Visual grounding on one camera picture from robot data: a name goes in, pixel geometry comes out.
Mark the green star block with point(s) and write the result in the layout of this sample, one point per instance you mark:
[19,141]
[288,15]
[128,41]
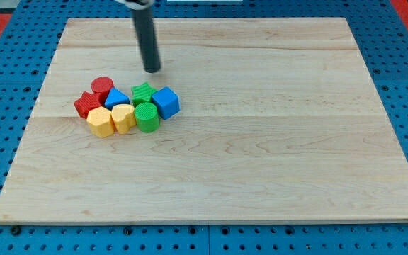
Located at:
[142,93]

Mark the green cylinder block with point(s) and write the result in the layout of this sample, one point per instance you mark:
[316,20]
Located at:
[147,117]

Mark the yellow hexagon block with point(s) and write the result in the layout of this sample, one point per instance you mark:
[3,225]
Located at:
[100,122]

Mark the light wooden board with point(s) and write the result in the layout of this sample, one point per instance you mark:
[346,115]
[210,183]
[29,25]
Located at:
[280,123]

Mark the blue cube block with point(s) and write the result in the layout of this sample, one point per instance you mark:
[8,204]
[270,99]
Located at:
[167,102]

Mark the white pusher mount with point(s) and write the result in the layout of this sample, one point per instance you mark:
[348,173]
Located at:
[135,2]

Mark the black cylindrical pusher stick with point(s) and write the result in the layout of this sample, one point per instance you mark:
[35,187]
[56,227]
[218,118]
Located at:
[143,20]

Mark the blue triangle block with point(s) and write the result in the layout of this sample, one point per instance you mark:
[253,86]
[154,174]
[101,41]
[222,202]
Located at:
[115,97]

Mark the red cylinder block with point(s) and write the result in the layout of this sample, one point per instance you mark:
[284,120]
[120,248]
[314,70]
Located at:
[101,87]

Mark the yellow heart block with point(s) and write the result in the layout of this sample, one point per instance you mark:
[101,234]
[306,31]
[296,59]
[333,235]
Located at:
[123,116]

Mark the red star block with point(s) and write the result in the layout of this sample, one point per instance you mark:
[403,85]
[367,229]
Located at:
[88,102]

